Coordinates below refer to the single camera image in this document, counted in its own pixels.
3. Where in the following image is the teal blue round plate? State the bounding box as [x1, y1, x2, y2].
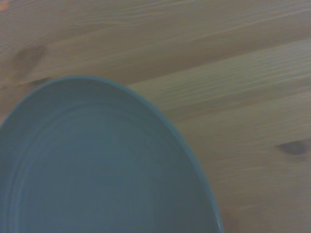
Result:
[0, 75, 225, 233]

